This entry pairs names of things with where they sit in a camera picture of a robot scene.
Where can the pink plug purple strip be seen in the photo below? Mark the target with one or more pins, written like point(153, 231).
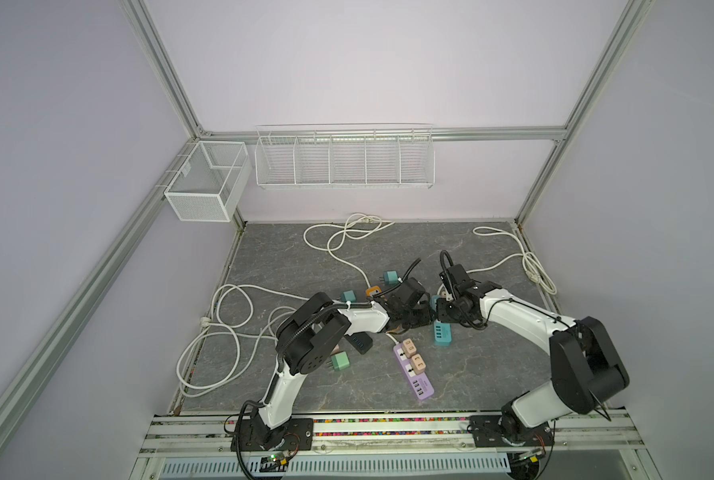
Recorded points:
point(418, 364)
point(408, 347)

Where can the small white mesh basket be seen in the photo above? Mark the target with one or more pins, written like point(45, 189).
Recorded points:
point(210, 182)

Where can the long white wire basket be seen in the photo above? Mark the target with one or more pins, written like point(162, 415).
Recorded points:
point(357, 155)

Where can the black power strip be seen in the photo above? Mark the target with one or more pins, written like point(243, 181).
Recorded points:
point(362, 342)

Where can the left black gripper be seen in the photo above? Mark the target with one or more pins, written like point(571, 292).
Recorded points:
point(427, 316)

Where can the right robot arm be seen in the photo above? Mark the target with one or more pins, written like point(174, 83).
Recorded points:
point(586, 369)

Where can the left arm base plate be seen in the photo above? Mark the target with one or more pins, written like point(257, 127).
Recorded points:
point(295, 434)

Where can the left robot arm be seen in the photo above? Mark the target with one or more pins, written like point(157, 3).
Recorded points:
point(308, 336)

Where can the orange power strip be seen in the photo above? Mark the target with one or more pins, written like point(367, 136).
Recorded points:
point(373, 292)

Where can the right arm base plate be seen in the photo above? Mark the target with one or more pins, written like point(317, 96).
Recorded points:
point(493, 430)

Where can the white slotted cable duct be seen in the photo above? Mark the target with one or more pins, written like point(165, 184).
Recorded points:
point(314, 466)

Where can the green USB charger plug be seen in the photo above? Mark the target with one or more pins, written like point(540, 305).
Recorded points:
point(340, 361)

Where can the teal power strip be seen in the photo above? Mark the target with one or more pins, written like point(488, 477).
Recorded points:
point(442, 334)

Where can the purple power strip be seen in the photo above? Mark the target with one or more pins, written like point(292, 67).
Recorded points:
point(420, 385)

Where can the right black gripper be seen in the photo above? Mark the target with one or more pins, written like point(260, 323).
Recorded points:
point(440, 314)

